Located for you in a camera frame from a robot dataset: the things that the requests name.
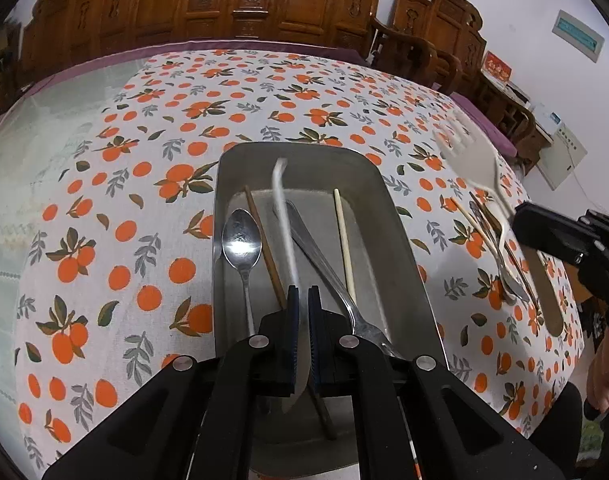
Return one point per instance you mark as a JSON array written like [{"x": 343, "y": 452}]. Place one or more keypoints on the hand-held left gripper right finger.
[{"x": 314, "y": 320}]

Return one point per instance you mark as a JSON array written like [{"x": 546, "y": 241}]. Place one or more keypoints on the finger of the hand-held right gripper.
[{"x": 549, "y": 232}]

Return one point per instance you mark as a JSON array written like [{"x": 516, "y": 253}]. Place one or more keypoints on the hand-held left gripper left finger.
[{"x": 293, "y": 310}]

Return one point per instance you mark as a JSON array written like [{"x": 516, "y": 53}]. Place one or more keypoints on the brown chopstick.
[
  {"x": 267, "y": 255},
  {"x": 527, "y": 285}
]

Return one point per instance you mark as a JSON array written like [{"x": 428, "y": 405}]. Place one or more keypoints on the white plastic spoon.
[
  {"x": 549, "y": 305},
  {"x": 287, "y": 240}
]

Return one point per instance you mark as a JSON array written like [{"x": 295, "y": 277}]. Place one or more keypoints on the metal tray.
[{"x": 374, "y": 270}]

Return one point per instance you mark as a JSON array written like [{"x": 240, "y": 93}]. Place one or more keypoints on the cream chopstick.
[
  {"x": 343, "y": 245},
  {"x": 467, "y": 217}
]

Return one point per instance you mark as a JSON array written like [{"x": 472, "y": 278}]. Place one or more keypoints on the metal spoon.
[{"x": 240, "y": 240}]

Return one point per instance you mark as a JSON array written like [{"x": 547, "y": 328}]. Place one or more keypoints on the white plastic fork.
[{"x": 477, "y": 170}]

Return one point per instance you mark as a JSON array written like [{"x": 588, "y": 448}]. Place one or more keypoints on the person's right hand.
[{"x": 602, "y": 380}]

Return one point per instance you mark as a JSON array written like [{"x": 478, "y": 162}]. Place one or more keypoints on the wooden side table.
[{"x": 542, "y": 142}]

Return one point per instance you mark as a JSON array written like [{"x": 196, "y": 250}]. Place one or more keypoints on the white router box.
[{"x": 547, "y": 117}]

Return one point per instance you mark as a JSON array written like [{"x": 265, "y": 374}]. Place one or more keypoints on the square purple armchair cushion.
[{"x": 489, "y": 130}]

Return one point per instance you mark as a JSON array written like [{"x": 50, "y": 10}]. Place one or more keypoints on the person's dark trousers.
[{"x": 559, "y": 425}]

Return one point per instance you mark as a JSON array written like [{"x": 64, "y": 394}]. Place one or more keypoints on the orange print tablecloth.
[{"x": 134, "y": 210}]

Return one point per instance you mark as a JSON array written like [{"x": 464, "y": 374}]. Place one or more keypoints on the grey electrical panel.
[{"x": 579, "y": 35}]

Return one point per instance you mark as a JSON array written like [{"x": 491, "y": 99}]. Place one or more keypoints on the carved wooden armchair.
[{"x": 434, "y": 20}]

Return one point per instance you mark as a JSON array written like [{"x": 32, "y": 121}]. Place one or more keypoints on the carved wooden sofa bench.
[{"x": 184, "y": 5}]

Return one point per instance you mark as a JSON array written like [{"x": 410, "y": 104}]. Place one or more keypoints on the white wall distribution box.
[{"x": 564, "y": 155}]

